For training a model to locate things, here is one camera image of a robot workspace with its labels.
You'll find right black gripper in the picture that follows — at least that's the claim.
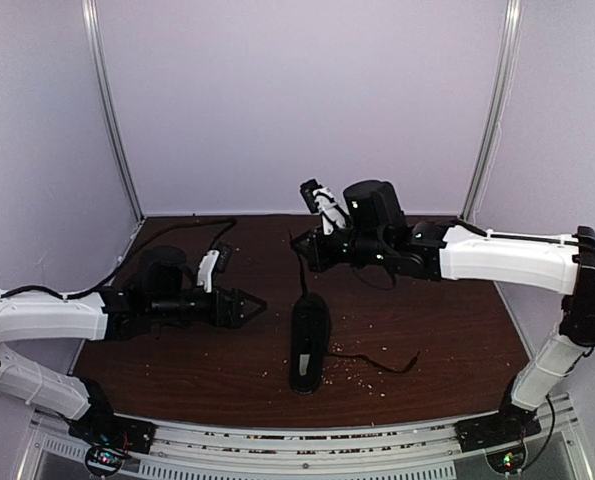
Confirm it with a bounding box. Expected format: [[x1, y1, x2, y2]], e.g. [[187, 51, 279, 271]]
[[290, 225, 388, 274]]

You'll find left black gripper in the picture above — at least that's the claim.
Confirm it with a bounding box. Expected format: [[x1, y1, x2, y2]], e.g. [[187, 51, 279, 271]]
[[149, 284, 267, 330]]

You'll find black sneaker shoe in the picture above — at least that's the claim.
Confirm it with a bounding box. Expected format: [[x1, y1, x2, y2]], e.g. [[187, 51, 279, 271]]
[[289, 293, 331, 395]]

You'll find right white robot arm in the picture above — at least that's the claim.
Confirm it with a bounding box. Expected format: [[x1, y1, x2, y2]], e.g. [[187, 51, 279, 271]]
[[291, 179, 595, 442]]

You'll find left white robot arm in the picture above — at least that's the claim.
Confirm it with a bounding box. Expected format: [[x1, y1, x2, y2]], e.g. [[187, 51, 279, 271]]
[[0, 244, 267, 444]]

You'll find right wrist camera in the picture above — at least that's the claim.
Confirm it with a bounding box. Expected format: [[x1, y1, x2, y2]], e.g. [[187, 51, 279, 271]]
[[300, 179, 351, 235]]

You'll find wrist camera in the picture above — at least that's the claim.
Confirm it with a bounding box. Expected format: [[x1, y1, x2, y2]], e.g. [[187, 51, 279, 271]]
[[196, 242, 233, 293], [300, 179, 351, 235]]

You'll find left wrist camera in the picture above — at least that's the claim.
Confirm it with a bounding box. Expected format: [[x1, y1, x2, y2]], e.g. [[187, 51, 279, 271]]
[[196, 242, 233, 293]]

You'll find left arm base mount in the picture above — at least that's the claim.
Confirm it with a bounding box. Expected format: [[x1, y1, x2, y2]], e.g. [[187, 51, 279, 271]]
[[66, 416, 156, 478]]

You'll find front aluminium rail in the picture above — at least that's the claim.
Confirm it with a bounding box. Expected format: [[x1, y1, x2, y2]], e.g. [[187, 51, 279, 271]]
[[26, 394, 593, 480]]

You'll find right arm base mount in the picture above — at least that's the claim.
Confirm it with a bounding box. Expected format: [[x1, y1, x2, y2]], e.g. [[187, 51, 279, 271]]
[[455, 414, 541, 475]]

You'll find right aluminium frame post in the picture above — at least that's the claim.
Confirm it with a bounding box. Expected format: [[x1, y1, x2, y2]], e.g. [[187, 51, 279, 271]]
[[460, 0, 523, 221]]

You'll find aluminium frame post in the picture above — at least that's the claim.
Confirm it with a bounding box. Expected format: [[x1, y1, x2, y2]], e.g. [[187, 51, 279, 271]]
[[460, 0, 523, 221], [81, 0, 144, 222]]

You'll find left aluminium frame post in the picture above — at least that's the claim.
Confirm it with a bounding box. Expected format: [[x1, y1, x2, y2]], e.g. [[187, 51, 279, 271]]
[[81, 0, 144, 222]]

